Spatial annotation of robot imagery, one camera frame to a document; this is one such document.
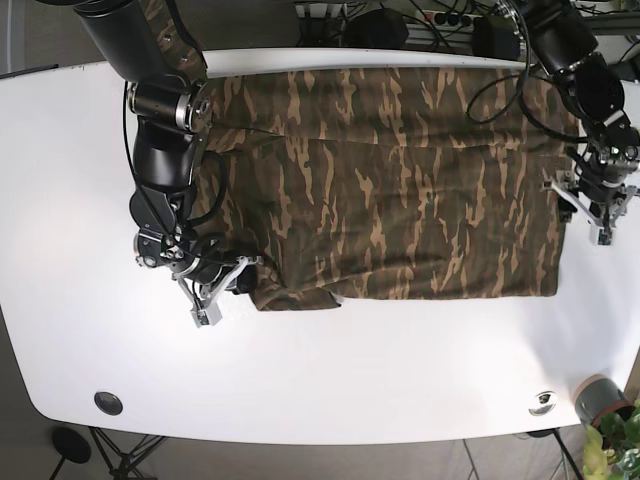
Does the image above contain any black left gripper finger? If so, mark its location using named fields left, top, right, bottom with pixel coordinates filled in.
left=594, top=195, right=636, bottom=246
left=544, top=172, right=599, bottom=227

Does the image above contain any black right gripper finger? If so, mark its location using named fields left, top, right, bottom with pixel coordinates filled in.
left=226, top=268, right=258, bottom=295
left=190, top=256, right=263, bottom=328

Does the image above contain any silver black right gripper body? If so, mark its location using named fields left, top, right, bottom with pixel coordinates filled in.
left=135, top=220, right=231, bottom=285

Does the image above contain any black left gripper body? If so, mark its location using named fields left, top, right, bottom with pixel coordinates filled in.
left=570, top=141, right=639, bottom=216

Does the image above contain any camouflage T-shirt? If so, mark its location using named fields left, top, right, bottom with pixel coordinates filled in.
left=135, top=0, right=591, bottom=313

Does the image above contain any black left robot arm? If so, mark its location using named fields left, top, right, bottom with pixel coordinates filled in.
left=496, top=1, right=639, bottom=246

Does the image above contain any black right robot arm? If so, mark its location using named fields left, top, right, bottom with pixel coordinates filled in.
left=72, top=0, right=262, bottom=327

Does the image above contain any black table grommet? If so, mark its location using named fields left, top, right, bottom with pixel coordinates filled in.
left=94, top=391, right=123, bottom=416

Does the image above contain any silver table grommet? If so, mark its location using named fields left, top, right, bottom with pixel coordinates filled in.
left=528, top=391, right=558, bottom=417

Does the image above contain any potted green plant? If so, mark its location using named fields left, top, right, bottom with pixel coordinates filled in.
left=572, top=375, right=639, bottom=480

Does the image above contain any black tripod stand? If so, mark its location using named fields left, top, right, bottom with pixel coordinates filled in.
left=50, top=426, right=168, bottom=480

